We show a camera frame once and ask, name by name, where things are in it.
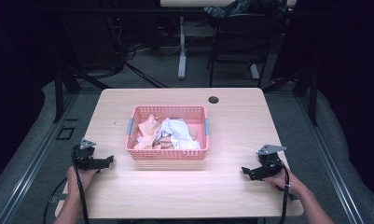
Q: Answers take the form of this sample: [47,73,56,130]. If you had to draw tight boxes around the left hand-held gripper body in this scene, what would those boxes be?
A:
[72,138,98,172]

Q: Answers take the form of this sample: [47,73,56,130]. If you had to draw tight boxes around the person's right hand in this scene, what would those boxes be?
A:
[262,167,308,196]

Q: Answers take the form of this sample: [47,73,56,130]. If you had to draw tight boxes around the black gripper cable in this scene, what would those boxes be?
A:
[276,159,292,224]
[42,146,90,224]

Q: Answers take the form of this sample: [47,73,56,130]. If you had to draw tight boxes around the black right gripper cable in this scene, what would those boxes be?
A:
[276,159,292,224]

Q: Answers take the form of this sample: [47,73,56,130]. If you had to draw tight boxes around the dark clothing pile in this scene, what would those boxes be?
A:
[202,0,289,21]

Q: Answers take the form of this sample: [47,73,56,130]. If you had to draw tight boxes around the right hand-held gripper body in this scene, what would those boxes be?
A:
[256,144,288,175]

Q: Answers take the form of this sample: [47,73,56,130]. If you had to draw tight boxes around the peach cloth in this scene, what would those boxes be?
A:
[133,114,162,150]

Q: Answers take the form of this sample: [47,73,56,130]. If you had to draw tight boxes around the black chair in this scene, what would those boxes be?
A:
[206,11,273,89]

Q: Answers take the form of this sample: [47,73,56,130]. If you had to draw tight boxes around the black metal stand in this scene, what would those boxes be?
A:
[262,63,320,127]
[52,15,112,123]

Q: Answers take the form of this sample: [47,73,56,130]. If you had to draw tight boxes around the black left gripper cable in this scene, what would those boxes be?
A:
[42,146,90,224]

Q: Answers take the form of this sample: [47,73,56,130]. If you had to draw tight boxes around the white desk foot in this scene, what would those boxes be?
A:
[249,63,261,80]

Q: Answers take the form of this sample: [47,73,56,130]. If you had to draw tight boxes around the white desk leg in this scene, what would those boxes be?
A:
[177,15,188,80]

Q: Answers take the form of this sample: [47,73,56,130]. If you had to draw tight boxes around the person's left hand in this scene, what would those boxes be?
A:
[65,165,99,196]

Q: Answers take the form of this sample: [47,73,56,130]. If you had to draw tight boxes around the white cloth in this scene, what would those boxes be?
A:
[153,117,201,150]

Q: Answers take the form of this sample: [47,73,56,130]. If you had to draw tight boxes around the pink plastic basket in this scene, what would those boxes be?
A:
[124,105,212,161]

